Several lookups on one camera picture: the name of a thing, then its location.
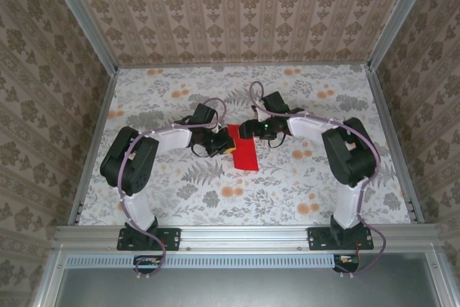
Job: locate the red paper sheet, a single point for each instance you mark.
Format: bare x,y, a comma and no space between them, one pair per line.
246,156

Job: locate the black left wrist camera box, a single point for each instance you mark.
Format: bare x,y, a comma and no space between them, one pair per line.
204,114

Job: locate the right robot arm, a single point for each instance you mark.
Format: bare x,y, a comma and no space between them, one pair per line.
352,156

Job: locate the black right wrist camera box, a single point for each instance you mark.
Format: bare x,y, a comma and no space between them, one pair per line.
276,102

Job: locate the wide aluminium frame rail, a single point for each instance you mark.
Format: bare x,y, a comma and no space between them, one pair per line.
244,237

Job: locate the grey metal panel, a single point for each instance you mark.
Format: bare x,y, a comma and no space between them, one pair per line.
244,289

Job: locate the aluminium frame post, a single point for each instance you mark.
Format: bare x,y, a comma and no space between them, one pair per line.
396,19
86,23

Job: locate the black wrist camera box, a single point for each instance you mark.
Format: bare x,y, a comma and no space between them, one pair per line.
204,114
276,102

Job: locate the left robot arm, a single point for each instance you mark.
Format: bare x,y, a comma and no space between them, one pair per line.
125,163

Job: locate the black electronics board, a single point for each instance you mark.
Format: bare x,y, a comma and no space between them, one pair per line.
346,263
147,264

